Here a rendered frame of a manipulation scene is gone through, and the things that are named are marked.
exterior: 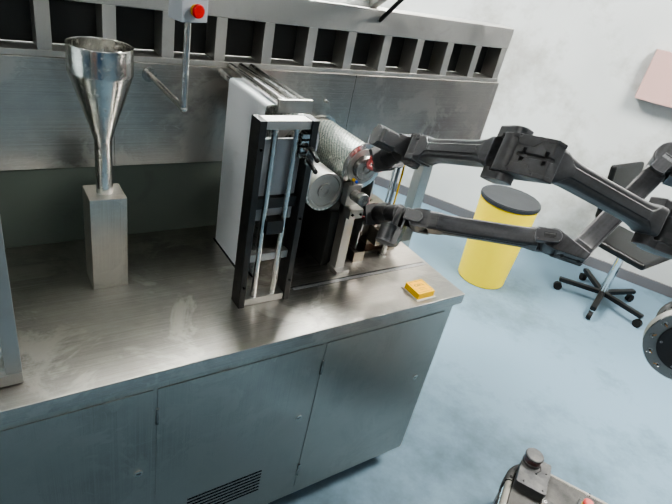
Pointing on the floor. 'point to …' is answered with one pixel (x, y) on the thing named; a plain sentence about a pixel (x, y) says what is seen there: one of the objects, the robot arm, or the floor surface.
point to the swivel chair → (620, 241)
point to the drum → (473, 261)
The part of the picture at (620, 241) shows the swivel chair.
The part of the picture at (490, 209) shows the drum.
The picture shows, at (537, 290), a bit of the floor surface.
